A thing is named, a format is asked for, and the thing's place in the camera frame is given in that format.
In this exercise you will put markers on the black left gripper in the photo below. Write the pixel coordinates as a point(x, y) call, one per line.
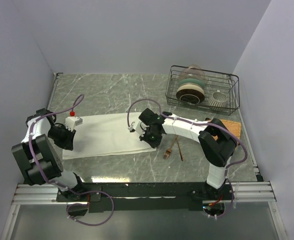
point(67, 143)

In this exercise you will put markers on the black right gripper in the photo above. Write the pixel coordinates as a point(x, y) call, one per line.
point(155, 144)

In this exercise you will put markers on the white cloth napkin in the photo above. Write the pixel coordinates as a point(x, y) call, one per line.
point(105, 135)

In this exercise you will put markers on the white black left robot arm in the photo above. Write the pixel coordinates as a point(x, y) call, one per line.
point(37, 159)

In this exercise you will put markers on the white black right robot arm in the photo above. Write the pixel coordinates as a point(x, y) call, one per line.
point(215, 140)

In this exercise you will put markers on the rose gold fork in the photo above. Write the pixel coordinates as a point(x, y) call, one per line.
point(169, 150)

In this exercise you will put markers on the rose gold spoon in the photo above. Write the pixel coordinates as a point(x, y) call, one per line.
point(179, 148)

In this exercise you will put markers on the dark brown glossy bowl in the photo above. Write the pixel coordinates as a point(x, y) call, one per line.
point(192, 96)

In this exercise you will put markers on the cream white plate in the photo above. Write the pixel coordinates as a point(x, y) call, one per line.
point(191, 86)

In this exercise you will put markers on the teal green plate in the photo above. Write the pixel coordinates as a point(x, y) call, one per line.
point(192, 81)

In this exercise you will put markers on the grey ribbed cup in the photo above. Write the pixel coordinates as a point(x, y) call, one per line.
point(217, 101)

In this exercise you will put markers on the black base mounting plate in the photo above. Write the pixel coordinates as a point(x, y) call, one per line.
point(138, 196)

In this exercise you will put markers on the woven bamboo tray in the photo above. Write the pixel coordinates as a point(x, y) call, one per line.
point(233, 126)

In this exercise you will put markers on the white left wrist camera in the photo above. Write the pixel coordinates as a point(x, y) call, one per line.
point(72, 121)

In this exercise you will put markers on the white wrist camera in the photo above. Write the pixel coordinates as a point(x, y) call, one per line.
point(137, 126)
point(72, 121)

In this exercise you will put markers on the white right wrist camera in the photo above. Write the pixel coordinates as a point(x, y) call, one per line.
point(137, 126)

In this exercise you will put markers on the dark wire dish rack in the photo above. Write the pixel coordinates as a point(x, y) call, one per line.
point(227, 83)

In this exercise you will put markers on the aluminium frame rail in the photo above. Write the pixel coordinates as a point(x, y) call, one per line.
point(239, 191)

